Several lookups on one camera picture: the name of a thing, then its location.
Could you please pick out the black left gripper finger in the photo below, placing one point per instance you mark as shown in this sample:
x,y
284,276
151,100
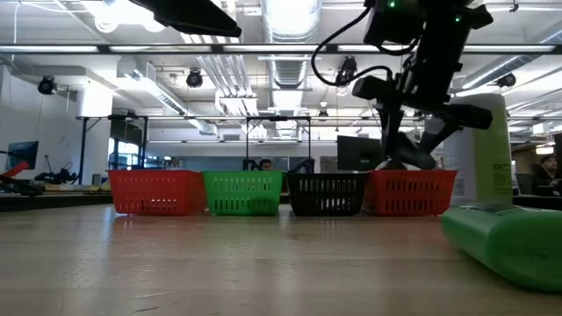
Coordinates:
x,y
193,17

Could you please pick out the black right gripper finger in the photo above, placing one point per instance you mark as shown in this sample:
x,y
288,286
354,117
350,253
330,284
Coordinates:
x,y
439,138
392,131

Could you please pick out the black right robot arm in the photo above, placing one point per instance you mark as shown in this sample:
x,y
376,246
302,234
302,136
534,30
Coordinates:
x,y
452,13

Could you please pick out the dark background monitor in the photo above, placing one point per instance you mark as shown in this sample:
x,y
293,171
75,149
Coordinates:
x,y
358,153

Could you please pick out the red plastic basket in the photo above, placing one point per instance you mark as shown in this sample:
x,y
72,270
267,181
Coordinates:
x,y
412,175
153,188

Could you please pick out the white green wipes canister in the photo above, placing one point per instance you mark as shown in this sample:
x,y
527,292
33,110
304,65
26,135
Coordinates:
x,y
492,153

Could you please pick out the black ceiling spotlight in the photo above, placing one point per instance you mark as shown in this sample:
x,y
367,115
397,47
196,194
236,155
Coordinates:
x,y
347,66
46,85
507,80
194,79

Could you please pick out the black plastic basket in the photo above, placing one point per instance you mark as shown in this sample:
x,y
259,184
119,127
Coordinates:
x,y
327,175

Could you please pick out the glowing light fixture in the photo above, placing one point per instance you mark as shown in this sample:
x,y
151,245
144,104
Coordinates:
x,y
544,150

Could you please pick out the person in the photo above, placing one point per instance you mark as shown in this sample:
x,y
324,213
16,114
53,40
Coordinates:
x,y
265,165
546,171

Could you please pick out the green bottle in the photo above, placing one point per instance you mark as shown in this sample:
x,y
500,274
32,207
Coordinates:
x,y
505,250

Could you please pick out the green plastic basket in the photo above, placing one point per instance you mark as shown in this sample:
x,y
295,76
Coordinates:
x,y
243,175

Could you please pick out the blue-screen background monitor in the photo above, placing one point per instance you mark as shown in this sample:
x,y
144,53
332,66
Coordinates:
x,y
24,153

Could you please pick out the red angled bar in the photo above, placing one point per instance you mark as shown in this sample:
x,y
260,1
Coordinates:
x,y
15,170

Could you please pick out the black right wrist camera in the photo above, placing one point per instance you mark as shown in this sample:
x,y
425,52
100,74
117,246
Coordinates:
x,y
391,24

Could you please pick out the black background rig frame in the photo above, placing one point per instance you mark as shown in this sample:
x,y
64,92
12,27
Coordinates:
x,y
83,149

